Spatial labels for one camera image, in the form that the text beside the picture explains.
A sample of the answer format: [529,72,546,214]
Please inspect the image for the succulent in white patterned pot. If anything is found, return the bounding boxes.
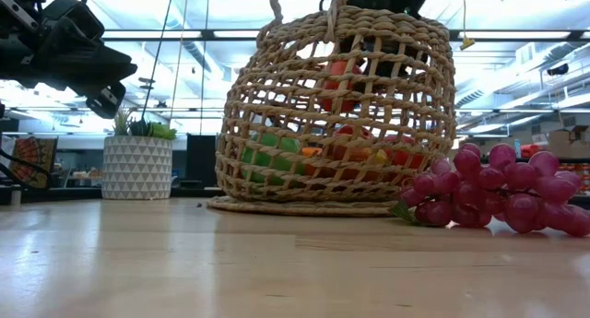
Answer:
[101,104,179,201]

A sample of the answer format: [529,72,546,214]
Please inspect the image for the green apple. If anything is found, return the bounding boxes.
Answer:
[240,133,306,188]

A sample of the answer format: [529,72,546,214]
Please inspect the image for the woven wicker basket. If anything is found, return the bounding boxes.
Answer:
[206,0,458,218]

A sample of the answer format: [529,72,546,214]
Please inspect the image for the black upright panel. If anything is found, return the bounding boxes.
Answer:
[185,133,218,189]

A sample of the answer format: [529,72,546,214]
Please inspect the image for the black overhead crossbar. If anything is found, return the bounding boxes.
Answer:
[100,29,590,42]

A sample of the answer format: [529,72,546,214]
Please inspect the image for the red and yellow apple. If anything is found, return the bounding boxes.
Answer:
[322,145,389,181]

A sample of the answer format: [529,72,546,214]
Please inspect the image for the purple grape bunch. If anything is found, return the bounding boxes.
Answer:
[389,142,590,239]

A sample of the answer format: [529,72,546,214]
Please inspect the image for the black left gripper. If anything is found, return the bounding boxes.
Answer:
[0,4,138,120]

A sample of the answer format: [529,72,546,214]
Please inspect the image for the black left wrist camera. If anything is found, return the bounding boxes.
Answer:
[27,0,107,48]

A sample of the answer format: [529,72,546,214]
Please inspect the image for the colourful framed picture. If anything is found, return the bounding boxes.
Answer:
[12,136,59,188]

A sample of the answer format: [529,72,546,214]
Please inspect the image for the shelf with red boxes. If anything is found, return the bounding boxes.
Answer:
[573,163,590,193]

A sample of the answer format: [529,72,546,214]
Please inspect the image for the black curved cable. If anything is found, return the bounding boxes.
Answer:
[0,147,53,191]

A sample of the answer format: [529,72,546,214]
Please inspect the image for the thin black hanging cable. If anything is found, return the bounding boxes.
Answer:
[140,0,176,122]

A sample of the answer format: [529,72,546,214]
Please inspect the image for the cardboard boxes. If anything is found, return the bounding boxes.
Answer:
[548,125,590,159]

